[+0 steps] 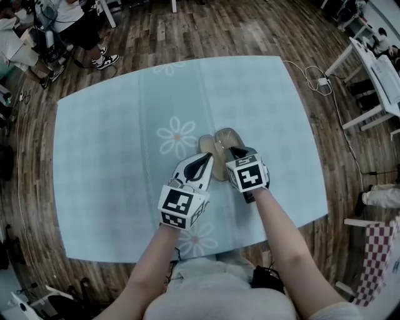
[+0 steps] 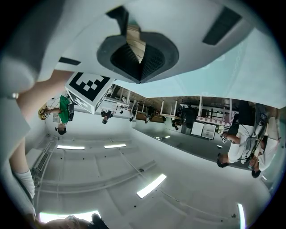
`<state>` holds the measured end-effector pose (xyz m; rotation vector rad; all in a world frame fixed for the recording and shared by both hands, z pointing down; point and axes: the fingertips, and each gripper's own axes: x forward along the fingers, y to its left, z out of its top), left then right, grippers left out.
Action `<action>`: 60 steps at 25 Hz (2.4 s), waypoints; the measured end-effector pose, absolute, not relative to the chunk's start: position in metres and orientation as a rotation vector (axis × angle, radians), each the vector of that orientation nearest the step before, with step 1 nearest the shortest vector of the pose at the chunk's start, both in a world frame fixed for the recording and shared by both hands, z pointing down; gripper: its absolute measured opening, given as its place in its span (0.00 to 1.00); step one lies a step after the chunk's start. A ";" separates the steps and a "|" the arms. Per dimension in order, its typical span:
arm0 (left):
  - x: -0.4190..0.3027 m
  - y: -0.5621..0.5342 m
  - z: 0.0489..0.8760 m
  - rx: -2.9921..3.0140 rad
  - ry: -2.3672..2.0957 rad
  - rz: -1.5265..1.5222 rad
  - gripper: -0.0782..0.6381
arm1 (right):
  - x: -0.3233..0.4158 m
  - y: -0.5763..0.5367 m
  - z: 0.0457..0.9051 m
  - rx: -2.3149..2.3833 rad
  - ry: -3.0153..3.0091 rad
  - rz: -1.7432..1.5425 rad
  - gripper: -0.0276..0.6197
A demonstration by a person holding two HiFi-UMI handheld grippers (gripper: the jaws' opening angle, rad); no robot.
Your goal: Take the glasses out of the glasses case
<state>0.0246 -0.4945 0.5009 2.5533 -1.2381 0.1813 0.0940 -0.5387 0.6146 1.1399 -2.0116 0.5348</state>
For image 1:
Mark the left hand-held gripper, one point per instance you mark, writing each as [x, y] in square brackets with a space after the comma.
[175, 203]

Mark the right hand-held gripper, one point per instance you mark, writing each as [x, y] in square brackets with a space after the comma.
[248, 176]

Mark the person's right forearm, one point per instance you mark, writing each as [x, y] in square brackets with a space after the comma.
[287, 250]

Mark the person's left forearm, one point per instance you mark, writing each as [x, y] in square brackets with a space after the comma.
[147, 265]

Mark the light blue floral tablecloth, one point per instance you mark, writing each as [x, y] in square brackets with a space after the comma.
[109, 156]

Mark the white power strip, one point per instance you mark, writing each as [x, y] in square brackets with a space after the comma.
[323, 82]

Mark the person's white shirt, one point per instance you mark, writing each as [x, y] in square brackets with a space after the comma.
[215, 293]

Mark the white table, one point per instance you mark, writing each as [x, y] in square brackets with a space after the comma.
[372, 90]
[107, 12]

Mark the white desk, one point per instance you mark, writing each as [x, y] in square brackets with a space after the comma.
[28, 304]

